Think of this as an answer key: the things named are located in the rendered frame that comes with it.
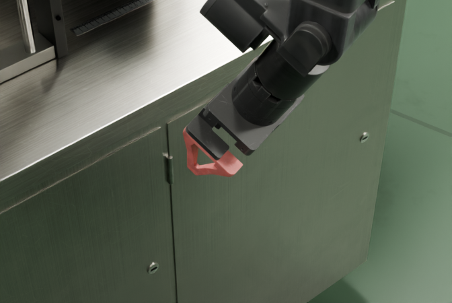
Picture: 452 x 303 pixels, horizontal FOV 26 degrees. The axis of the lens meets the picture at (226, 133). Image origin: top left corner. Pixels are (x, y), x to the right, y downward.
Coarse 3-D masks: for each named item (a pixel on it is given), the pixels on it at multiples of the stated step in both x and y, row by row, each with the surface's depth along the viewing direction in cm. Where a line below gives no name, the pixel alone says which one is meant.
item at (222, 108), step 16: (240, 80) 97; (256, 80) 95; (224, 96) 98; (240, 96) 97; (256, 96) 95; (272, 96) 95; (208, 112) 97; (224, 112) 97; (240, 112) 98; (256, 112) 96; (272, 112) 96; (288, 112) 101; (224, 128) 97; (240, 128) 97; (256, 128) 98; (272, 128) 99; (240, 144) 97; (256, 144) 97
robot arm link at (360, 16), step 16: (304, 0) 83; (320, 0) 83; (336, 0) 82; (352, 0) 81; (368, 0) 87; (288, 16) 86; (304, 16) 85; (320, 16) 84; (336, 16) 82; (352, 16) 83; (368, 16) 87; (288, 32) 87; (336, 32) 84; (352, 32) 85; (336, 48) 85; (320, 64) 87
